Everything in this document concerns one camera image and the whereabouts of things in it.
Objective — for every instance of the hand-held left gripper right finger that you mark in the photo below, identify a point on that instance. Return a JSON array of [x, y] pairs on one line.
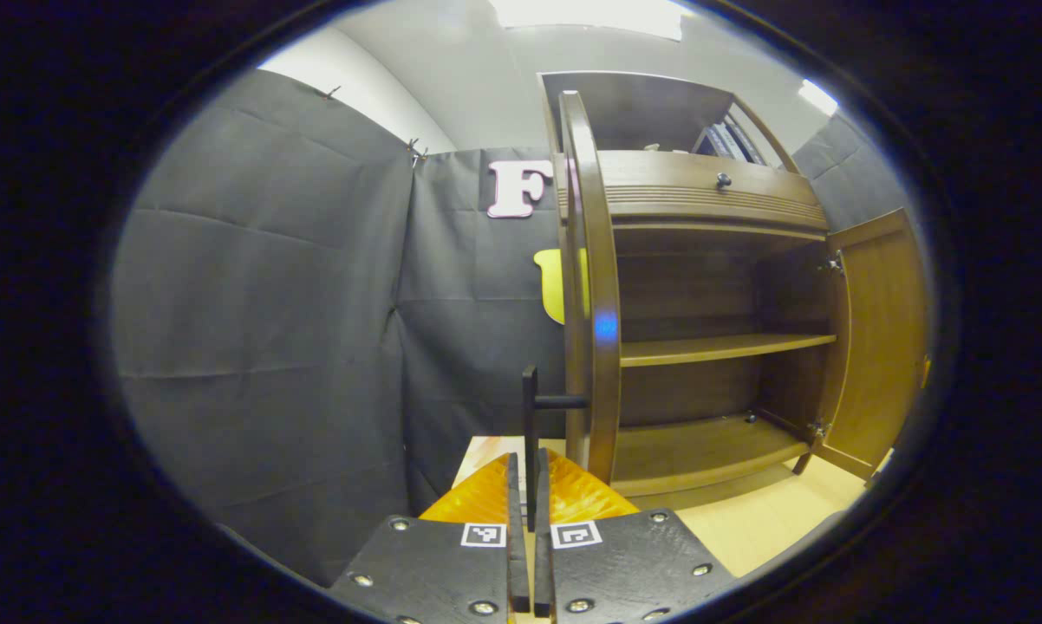
[[543, 581]]

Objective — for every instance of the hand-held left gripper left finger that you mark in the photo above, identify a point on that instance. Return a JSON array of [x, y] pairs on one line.
[[518, 572]]

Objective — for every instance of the wooden shoe cabinet door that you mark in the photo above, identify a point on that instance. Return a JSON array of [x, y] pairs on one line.
[[876, 347], [603, 260]]

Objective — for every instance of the brown wooden shoe cabinet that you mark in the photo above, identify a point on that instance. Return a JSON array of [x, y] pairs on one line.
[[703, 348]]

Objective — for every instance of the black backdrop cloth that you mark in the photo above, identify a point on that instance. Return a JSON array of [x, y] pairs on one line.
[[270, 303]]

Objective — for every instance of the wooden drawer with black knob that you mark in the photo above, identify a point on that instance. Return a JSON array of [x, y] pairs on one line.
[[660, 169]]

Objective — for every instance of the grey spine book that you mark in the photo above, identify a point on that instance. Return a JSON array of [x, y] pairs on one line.
[[713, 143]]

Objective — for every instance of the pale spine book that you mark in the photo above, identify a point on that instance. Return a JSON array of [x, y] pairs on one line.
[[731, 141]]

